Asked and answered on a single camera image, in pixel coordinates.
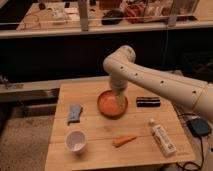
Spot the grey vertical metal post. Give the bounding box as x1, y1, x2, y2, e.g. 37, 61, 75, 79
78, 0, 89, 31

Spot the black cable on floor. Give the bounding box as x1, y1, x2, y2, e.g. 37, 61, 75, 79
175, 113, 213, 171

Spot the blue folded cloth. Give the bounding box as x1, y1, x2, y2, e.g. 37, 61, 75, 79
67, 104, 83, 124

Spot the orange carrot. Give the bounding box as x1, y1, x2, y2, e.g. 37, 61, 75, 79
113, 135, 136, 147

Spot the black rectangular block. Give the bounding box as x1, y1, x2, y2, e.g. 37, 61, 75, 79
136, 97, 161, 107

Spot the white glue bottle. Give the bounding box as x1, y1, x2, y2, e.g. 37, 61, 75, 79
149, 118, 177, 157

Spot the white paper cup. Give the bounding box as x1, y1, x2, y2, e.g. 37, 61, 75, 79
65, 130, 86, 155

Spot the black power adapter box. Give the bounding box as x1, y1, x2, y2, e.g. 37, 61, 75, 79
186, 118, 212, 137

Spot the orange round plate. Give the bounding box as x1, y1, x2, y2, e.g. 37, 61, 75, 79
97, 90, 128, 117

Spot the black object on bench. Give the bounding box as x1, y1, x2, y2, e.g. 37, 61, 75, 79
101, 10, 124, 25

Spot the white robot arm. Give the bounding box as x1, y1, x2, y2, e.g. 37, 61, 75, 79
103, 45, 213, 123

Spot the grey right metal post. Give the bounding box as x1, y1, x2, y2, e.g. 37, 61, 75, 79
167, 0, 181, 27

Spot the red tool on bench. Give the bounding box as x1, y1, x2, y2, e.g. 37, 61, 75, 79
124, 4, 145, 23

